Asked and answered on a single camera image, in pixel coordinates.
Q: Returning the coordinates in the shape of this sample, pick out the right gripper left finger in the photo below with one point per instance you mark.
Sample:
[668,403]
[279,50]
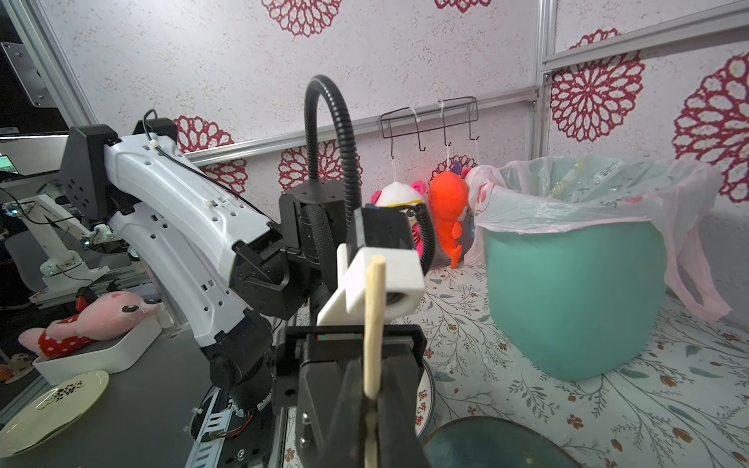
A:
[344,446]

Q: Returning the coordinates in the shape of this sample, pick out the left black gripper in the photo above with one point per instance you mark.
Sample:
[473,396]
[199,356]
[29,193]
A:
[285,273]

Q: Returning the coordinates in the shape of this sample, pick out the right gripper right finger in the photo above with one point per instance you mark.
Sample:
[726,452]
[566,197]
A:
[398,446]

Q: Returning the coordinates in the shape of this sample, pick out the chopsticks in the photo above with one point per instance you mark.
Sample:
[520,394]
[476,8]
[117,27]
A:
[372,358]

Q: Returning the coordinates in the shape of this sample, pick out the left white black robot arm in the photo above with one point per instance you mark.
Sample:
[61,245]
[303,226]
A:
[180,222]

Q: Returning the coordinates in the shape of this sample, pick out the white orange sunburst plate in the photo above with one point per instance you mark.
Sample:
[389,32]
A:
[425,403]

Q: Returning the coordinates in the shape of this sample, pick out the dark green glass plate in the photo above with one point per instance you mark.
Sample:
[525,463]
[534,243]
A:
[492,442]

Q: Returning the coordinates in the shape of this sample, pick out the white plush with yellow glasses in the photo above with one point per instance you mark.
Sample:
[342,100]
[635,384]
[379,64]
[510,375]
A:
[401,194]

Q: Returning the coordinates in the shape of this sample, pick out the red plush toy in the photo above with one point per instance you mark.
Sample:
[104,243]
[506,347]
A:
[448,201]

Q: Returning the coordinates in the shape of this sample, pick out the white tray outside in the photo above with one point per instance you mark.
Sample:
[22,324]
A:
[113,356]

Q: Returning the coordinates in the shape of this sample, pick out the pink dolphin plush outside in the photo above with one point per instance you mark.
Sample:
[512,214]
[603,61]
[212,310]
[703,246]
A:
[109,316]

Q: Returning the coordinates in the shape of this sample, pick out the green trash bin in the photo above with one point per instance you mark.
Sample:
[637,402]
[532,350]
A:
[580,303]

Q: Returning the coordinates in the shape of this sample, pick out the green plate outside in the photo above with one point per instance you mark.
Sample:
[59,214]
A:
[52,412]

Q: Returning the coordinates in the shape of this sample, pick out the floral table mat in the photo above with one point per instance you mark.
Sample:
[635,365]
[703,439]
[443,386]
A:
[683,402]

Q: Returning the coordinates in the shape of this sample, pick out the black wire wall rack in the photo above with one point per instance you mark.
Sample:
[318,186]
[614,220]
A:
[412,122]

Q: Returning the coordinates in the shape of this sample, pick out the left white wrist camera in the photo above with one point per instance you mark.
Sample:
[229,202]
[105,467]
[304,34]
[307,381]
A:
[375,231]

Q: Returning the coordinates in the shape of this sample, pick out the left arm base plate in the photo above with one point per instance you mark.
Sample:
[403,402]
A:
[226,436]

